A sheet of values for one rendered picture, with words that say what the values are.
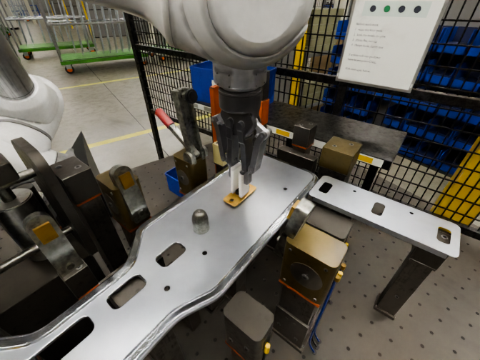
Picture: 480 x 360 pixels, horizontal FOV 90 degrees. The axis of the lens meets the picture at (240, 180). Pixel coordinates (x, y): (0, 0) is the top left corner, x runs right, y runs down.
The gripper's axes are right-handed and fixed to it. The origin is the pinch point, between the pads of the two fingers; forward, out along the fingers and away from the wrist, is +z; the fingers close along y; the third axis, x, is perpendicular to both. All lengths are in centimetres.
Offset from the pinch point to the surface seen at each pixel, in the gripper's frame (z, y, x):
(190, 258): 4.7, 3.6, -18.8
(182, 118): -11.1, -14.7, -1.8
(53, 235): -2.3, -12.3, -32.0
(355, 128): 1.7, 11.0, 47.3
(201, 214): 0.1, 0.8, -12.8
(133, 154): 104, -206, 74
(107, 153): 104, -231, 56
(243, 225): 4.7, 6.1, -6.8
